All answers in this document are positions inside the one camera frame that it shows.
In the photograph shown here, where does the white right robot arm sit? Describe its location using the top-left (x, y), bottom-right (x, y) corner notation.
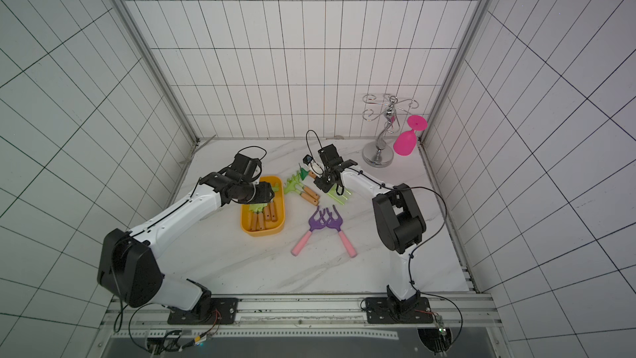
top-left (315, 144), bottom-right (427, 315)

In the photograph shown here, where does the silver wine glass rack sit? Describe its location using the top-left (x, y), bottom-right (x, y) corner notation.
top-left (362, 94), bottom-right (420, 168)

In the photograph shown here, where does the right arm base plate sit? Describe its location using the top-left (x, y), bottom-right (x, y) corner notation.
top-left (362, 296), bottom-right (434, 325)

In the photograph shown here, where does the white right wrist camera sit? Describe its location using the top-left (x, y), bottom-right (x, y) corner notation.
top-left (302, 154), bottom-right (324, 176)

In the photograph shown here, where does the pink plastic wine glass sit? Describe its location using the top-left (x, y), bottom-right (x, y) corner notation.
top-left (394, 115), bottom-right (428, 157)

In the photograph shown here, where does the green spade fork wooden handle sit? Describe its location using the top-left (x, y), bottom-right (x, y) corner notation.
top-left (256, 208), bottom-right (265, 230)

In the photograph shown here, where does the purple rake pink handle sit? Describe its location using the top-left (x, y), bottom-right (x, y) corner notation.
top-left (291, 207), bottom-right (326, 256)
top-left (323, 206), bottom-right (358, 258)

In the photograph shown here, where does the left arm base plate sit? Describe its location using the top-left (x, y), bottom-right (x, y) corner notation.
top-left (167, 296), bottom-right (239, 327)

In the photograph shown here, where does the aluminium front rail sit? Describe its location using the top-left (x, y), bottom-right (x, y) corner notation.
top-left (101, 293), bottom-right (503, 333)

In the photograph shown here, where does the dark green small rake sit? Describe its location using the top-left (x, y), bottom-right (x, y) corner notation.
top-left (299, 166), bottom-right (316, 180)

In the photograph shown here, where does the yellow plastic storage box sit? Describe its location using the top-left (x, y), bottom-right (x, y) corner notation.
top-left (241, 176), bottom-right (286, 237)

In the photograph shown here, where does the green fork tool wooden handle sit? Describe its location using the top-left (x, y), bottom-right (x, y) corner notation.
top-left (326, 181), bottom-right (352, 205)

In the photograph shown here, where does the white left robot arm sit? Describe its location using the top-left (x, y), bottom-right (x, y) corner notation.
top-left (97, 152), bottom-right (275, 315)

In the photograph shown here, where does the green rake wooden handle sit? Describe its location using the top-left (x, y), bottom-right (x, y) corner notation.
top-left (248, 204), bottom-right (267, 232)

